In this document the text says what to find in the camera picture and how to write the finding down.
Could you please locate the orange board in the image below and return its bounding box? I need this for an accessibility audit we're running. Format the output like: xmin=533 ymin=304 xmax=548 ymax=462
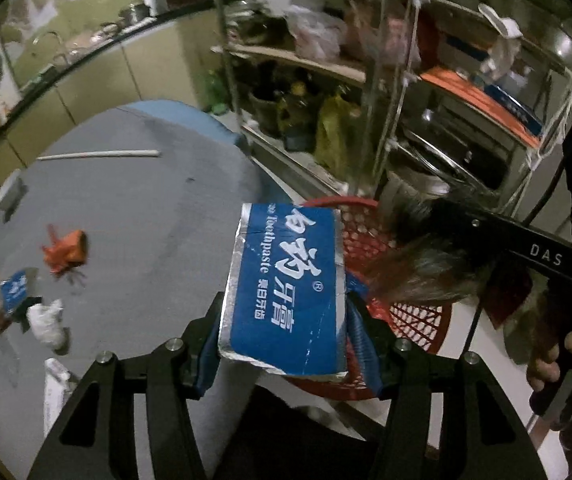
xmin=421 ymin=67 xmax=542 ymax=148

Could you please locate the grey-brown wrapper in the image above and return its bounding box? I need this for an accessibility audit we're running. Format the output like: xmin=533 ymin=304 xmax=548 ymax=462
xmin=366 ymin=240 xmax=497 ymax=307

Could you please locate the green bottle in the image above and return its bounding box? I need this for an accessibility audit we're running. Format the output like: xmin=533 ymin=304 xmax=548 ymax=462
xmin=206 ymin=70 xmax=231 ymax=111

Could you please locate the yellow plastic bag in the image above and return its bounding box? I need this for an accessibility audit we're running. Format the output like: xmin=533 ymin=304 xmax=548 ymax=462
xmin=316 ymin=92 xmax=361 ymax=176

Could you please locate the white crumpled plastic bag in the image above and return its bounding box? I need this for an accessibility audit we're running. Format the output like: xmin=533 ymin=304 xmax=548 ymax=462
xmin=26 ymin=300 xmax=69 ymax=353

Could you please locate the white bowl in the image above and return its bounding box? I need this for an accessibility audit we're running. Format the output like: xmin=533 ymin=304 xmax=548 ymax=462
xmin=0 ymin=170 xmax=26 ymax=211

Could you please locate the blue toothpaste box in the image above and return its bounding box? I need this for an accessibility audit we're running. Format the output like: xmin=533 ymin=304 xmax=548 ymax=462
xmin=0 ymin=267 xmax=36 ymax=313
xmin=218 ymin=202 xmax=349 ymax=378

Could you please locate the stainless steel rack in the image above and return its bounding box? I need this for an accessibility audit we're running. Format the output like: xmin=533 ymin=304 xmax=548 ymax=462
xmin=366 ymin=0 xmax=572 ymax=216

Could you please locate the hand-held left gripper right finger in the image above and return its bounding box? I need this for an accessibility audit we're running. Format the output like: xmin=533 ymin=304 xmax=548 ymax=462
xmin=343 ymin=285 xmax=549 ymax=480

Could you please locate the blue table cover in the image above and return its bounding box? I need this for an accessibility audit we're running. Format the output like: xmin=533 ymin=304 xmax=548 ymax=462
xmin=116 ymin=99 xmax=249 ymax=148

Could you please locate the dark metal shelf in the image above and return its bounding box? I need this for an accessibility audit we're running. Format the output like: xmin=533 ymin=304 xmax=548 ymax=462
xmin=208 ymin=0 xmax=381 ymax=196

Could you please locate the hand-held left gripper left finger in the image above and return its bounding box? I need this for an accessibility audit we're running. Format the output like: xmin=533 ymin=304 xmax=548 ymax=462
xmin=28 ymin=292 xmax=227 ymax=480

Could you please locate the grey table cloth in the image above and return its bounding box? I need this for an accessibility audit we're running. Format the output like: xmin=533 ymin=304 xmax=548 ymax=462
xmin=0 ymin=102 xmax=287 ymax=480

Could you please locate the orange crumpled wrapper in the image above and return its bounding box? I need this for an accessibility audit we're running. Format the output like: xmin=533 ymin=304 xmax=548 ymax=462
xmin=40 ymin=225 xmax=88 ymax=276

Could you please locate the thick black cable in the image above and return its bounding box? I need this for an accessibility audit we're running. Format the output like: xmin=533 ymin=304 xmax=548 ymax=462
xmin=518 ymin=157 xmax=567 ymax=223

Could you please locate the red plastic basket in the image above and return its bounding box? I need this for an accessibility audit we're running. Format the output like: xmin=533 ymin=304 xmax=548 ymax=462
xmin=286 ymin=197 xmax=453 ymax=401

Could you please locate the white thin stick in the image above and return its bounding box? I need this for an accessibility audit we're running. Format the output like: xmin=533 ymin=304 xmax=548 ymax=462
xmin=37 ymin=149 xmax=161 ymax=161

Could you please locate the pink plastic bag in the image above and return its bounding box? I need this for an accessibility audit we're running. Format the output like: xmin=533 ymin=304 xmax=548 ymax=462
xmin=286 ymin=5 xmax=347 ymax=61

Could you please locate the kitchen counter cabinet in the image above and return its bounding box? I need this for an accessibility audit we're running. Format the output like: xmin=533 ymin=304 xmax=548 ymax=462
xmin=0 ymin=0 xmax=229 ymax=176

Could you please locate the dark oil bottle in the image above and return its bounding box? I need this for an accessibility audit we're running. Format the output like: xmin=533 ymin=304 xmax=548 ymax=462
xmin=276 ymin=85 xmax=317 ymax=151

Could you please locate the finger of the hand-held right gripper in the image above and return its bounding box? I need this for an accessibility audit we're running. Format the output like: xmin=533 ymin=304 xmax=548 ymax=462
xmin=386 ymin=195 xmax=447 ymax=247

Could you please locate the small cooking pot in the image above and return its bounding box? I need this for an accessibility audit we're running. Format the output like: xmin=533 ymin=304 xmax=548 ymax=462
xmin=118 ymin=4 xmax=153 ymax=26

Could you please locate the white paper packet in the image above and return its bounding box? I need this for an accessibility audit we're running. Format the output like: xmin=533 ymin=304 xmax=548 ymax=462
xmin=44 ymin=357 xmax=79 ymax=436

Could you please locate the steel faucet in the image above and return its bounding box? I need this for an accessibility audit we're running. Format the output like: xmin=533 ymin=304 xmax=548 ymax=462
xmin=33 ymin=31 xmax=72 ymax=67

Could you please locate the blue flat box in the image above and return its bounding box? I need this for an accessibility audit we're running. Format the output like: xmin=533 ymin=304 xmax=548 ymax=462
xmin=483 ymin=85 xmax=544 ymax=136

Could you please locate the steel pot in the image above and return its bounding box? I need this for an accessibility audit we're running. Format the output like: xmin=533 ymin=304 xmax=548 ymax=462
xmin=386 ymin=170 xmax=452 ymax=206

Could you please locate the white plastic ladle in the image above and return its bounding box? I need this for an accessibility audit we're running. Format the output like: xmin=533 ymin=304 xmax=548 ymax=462
xmin=478 ymin=2 xmax=524 ymax=81

